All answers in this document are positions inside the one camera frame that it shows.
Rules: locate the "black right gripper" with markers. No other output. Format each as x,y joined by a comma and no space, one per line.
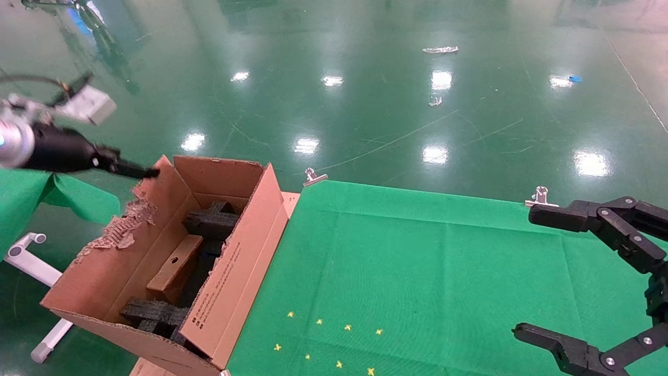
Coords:
659,297

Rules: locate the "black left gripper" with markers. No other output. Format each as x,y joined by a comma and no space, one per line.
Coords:
62,149

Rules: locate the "small brown cardboard box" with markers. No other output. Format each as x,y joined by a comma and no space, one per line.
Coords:
175,266

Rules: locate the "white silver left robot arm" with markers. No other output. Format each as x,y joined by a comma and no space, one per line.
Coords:
15,143

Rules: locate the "large open cardboard carton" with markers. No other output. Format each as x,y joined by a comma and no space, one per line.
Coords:
130,261

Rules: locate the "small green table cloth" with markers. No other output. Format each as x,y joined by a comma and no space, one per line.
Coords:
31,198

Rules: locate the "silver binder clip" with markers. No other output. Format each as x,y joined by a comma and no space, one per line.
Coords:
314,178
541,196

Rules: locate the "black foam insert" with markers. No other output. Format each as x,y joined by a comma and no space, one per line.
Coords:
156,316
211,222

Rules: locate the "large green table cloth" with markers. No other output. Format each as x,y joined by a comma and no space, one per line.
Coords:
417,282

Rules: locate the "small grey floor scrap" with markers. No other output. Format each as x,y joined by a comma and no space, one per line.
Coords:
435,102

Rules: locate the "silver foil scrap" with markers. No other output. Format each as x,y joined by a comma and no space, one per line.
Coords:
440,50

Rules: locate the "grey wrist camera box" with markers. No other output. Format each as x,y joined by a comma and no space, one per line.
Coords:
91,106

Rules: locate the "silver camera mounting bracket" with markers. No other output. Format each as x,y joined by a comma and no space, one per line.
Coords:
36,103

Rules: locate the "white pipe frame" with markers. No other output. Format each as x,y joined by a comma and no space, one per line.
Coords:
36,266

